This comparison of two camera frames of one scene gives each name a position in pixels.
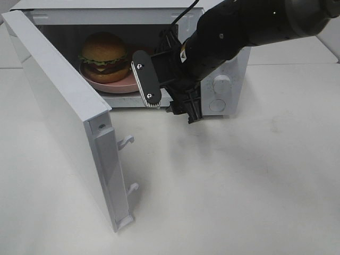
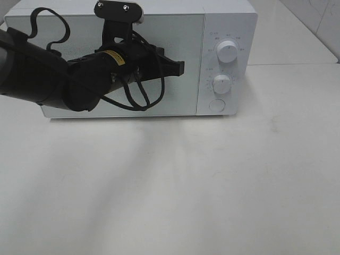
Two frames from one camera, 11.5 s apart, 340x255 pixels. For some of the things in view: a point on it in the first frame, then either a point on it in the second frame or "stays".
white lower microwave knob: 222,84 stays
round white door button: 217,105 stays
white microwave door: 72,103 → 178,37
